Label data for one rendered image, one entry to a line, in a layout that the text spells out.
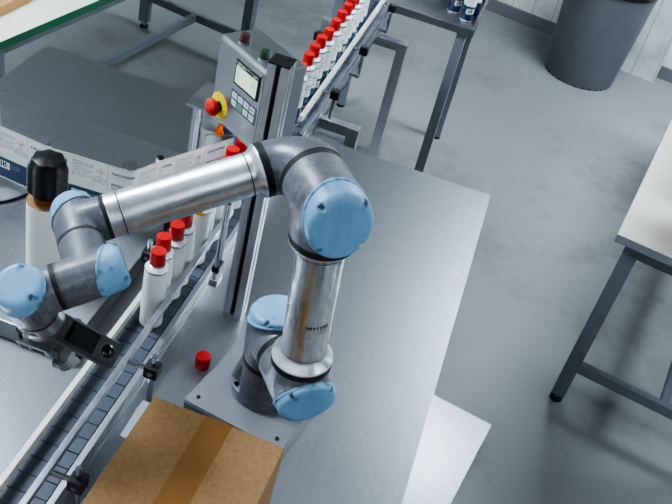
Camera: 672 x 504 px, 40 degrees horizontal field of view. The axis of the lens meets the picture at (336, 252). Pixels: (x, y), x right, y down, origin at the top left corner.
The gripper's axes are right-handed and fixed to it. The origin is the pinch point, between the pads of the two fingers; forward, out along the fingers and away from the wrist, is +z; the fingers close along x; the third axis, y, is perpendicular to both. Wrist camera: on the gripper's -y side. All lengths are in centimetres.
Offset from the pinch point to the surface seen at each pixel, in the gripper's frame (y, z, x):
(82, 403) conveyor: 1.6, 18.8, 4.4
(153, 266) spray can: -0.1, 16.3, -26.5
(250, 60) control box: -7, -9, -65
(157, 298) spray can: -1.9, 23.1, -22.3
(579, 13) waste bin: -88, 266, -338
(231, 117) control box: -5, 4, -59
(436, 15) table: -24, 139, -206
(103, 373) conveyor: 1.6, 23.0, -3.3
